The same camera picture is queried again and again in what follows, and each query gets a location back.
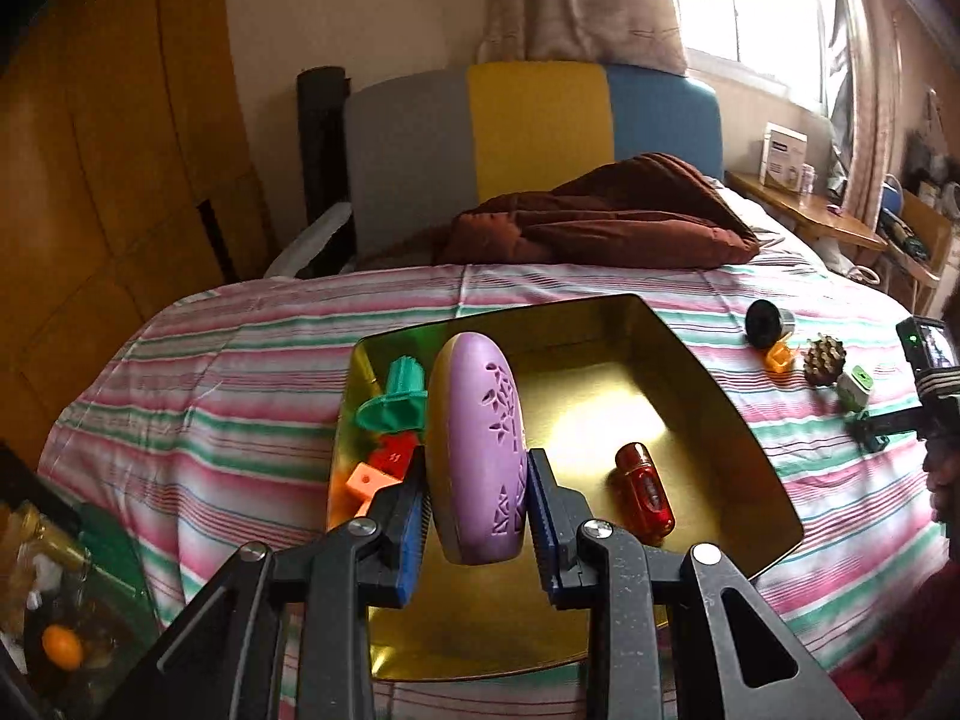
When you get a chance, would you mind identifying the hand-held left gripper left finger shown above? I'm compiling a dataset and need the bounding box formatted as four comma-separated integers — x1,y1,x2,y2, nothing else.
120,446,436,720

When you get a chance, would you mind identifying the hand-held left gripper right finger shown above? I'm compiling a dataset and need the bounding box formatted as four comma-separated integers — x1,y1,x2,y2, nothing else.
525,448,863,720

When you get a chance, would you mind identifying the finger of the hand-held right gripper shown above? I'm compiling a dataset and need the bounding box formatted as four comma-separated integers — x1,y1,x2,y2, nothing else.
846,406,927,457

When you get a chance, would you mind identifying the small white and green box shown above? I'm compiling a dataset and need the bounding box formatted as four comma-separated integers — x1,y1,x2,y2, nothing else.
835,364,875,413

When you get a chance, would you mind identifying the orange plastic block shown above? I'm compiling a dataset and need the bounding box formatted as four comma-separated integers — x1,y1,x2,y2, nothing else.
334,461,398,522

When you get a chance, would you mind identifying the red plastic block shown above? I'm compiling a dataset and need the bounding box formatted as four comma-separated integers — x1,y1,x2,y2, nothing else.
367,431,417,481

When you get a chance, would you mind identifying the brown pinecone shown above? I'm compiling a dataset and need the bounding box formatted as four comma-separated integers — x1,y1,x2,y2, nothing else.
802,335,848,389

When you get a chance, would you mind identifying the small red bottle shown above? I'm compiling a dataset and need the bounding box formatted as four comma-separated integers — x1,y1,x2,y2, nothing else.
613,442,676,545

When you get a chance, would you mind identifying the purple perforated oval case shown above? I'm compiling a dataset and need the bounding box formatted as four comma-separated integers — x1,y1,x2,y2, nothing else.
426,332,530,565

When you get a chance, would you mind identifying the gold metal tin box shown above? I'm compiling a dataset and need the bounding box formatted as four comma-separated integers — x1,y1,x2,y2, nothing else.
326,292,805,683

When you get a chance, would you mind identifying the green plastic toy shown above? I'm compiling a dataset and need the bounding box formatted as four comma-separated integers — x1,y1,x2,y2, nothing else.
355,355,430,436

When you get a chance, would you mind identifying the black and silver round cap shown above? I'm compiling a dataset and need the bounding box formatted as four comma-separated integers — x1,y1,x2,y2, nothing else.
745,298,797,350

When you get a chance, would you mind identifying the person's right hand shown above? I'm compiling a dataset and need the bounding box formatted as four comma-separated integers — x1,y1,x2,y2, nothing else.
922,431,960,541

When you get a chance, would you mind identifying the light wooden stand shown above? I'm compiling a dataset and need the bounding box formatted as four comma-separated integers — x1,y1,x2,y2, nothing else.
877,187,953,301

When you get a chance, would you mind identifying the wooden shelf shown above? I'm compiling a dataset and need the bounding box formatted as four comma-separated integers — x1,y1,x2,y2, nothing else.
726,171,887,252

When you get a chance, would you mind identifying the beige pillow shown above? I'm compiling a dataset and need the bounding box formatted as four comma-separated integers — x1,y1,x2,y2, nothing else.
724,191,833,256

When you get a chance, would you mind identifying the red garment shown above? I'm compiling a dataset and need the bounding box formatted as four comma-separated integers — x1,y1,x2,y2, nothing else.
847,562,960,720

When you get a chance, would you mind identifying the striped bed sheet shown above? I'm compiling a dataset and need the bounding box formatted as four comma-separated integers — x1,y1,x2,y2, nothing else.
37,261,946,720

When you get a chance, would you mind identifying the white cardboard box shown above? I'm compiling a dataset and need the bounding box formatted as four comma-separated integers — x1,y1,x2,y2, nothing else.
759,122,809,190

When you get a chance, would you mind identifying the sheer beige curtain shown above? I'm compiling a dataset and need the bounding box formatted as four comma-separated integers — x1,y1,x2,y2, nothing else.
825,0,901,226

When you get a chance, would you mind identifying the green glass side table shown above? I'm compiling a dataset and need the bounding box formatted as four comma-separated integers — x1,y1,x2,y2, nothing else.
0,502,162,720

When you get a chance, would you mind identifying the brown quilted blanket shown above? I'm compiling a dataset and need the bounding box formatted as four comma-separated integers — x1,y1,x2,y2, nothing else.
441,152,761,269

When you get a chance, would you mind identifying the white plastic bar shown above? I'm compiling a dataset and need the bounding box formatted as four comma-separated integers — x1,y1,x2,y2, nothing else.
262,202,353,278

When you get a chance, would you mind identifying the gold capped glass bottle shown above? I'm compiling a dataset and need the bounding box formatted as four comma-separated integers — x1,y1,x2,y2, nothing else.
15,502,91,578

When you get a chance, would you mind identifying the orange fruit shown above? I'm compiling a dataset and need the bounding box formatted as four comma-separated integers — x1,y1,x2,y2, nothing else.
41,624,82,670

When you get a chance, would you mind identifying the small white figurine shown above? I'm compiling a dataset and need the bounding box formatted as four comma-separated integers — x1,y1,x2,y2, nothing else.
26,559,65,611

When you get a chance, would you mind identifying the black stand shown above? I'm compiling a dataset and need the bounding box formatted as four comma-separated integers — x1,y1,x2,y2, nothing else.
0,439,83,533

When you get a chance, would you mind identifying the grey yellow blue headboard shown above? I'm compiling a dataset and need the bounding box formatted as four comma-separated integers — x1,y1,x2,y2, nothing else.
343,60,725,263

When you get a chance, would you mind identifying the window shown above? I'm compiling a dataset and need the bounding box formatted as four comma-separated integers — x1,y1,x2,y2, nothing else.
660,0,841,106

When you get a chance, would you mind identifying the black rolled mat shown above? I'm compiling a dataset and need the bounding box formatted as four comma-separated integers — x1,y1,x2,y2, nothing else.
296,66,353,278

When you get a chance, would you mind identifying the wooden wardrobe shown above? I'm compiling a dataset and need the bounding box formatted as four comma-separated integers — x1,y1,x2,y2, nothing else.
0,0,275,466

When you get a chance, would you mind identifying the beige patterned curtain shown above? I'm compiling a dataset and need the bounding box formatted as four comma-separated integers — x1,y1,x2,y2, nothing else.
476,0,689,76

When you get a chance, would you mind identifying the white cable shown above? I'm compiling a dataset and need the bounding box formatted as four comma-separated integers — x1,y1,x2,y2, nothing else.
825,240,886,286

